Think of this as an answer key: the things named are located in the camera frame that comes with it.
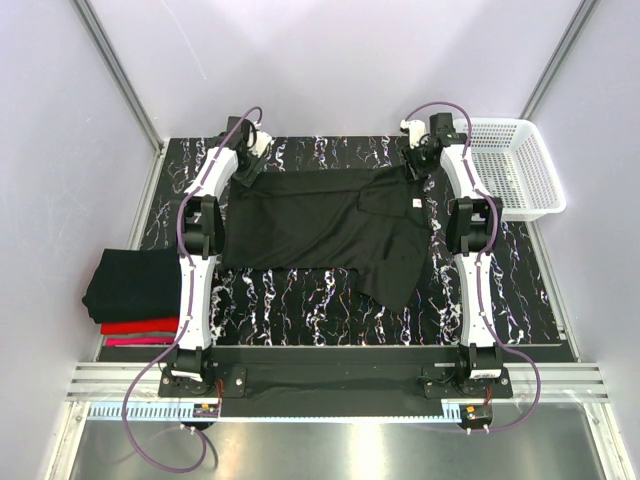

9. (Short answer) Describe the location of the black t shirt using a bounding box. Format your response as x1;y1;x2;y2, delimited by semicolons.
222;166;432;312
82;248;181;324

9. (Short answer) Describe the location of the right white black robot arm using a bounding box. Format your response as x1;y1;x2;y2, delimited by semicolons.
400;113;502;397

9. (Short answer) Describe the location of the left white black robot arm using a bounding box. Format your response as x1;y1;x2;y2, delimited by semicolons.
162;114;272;396

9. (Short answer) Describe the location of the black marble pattern mat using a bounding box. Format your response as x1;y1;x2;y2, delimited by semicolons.
141;136;561;346

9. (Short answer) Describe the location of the folded black t shirt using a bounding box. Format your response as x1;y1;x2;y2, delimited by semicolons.
82;248;181;324

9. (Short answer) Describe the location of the folded red t shirt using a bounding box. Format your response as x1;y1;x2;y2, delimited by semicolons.
100;317;179;335

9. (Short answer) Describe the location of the folded grey t shirt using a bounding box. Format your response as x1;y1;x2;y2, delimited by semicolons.
134;331;176;338

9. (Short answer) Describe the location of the folded pink t shirt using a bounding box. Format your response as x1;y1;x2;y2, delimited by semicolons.
104;335;174;347

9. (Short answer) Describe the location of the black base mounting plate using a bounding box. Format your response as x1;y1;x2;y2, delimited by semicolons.
159;346;512;399

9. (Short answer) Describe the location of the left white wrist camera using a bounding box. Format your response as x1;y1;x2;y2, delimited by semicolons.
248;129;273;158

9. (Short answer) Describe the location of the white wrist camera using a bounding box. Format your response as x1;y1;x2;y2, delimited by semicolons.
400;119;429;148
248;129;273;158

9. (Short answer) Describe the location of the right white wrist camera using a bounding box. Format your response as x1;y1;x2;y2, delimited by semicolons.
400;119;429;148

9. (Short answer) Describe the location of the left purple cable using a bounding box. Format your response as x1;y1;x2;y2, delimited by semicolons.
121;104;264;476

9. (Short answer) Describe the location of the purple cable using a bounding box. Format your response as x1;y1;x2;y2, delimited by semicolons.
121;104;264;476
403;101;541;432

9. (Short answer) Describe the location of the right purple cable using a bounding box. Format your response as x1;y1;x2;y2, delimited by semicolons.
403;101;541;432

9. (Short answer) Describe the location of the aluminium front rail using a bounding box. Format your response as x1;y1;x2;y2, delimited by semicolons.
68;362;608;403

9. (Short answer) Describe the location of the white slotted cable duct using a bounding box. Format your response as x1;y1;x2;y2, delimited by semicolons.
88;401;461;424

